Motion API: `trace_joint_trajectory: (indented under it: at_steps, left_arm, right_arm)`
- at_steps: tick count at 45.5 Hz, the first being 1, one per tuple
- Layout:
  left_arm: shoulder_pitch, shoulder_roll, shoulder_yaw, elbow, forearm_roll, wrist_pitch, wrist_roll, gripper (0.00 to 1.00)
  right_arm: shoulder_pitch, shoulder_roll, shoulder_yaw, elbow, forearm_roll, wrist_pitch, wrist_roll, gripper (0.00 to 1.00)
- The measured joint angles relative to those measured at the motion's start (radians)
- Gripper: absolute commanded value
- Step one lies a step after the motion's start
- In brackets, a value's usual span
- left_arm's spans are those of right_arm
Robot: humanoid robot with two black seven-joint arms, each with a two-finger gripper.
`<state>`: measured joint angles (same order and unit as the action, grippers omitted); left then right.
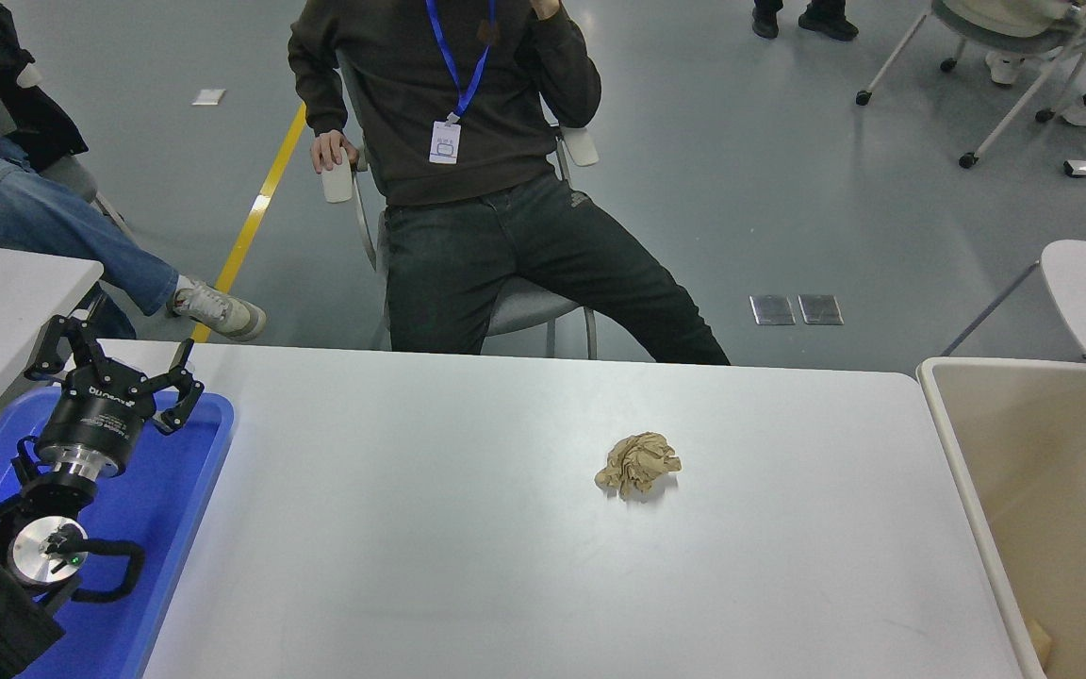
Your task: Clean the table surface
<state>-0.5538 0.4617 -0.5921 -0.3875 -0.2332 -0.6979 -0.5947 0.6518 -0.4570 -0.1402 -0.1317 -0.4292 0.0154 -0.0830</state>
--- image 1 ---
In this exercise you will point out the tan paper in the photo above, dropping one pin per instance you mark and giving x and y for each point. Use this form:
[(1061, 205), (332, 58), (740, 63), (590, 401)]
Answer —
[(637, 462)]

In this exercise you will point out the blue plastic tray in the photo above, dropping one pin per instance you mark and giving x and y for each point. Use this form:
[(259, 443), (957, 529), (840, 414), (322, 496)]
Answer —
[(166, 528)]

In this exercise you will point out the large pale bin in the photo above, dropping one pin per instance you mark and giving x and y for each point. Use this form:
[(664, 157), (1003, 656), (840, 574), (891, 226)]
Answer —
[(995, 453)]

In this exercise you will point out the white side table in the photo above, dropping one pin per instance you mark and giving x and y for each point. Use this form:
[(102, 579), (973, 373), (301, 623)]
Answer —
[(15, 292)]

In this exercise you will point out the lanyard person's left hand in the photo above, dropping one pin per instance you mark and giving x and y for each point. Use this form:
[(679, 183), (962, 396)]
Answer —
[(543, 8)]

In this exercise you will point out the tan scrap in bin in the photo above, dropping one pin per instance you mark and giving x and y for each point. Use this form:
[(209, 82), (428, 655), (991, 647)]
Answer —
[(1039, 646)]

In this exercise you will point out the grey chair with white armrests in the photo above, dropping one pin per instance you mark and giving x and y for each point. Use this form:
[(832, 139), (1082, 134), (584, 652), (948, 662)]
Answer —
[(529, 306)]

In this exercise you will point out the lanyard person's right hand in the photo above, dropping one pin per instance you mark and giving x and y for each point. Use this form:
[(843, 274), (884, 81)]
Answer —
[(328, 151)]

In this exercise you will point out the white framed wheeled chair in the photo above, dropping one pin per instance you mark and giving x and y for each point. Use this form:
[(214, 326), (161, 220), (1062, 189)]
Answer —
[(1005, 38)]

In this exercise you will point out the metal floor plate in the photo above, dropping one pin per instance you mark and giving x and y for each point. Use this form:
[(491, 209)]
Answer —
[(772, 310), (820, 309)]

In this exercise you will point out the grey wheeled chair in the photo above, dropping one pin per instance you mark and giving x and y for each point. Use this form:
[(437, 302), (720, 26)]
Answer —
[(67, 174)]

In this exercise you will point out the person in black shoes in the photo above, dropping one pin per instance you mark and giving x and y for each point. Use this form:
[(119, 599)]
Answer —
[(830, 24)]

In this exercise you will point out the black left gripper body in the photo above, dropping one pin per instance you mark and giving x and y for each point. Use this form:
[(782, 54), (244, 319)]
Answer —
[(95, 420)]

